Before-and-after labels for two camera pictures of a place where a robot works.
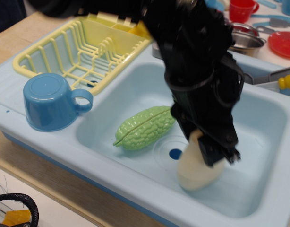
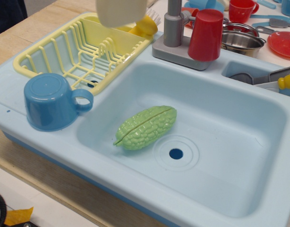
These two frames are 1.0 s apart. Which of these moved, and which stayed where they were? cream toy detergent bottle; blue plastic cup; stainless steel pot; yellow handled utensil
Moved: cream toy detergent bottle
Stayed: blue plastic cup; yellow handled utensil; stainless steel pot
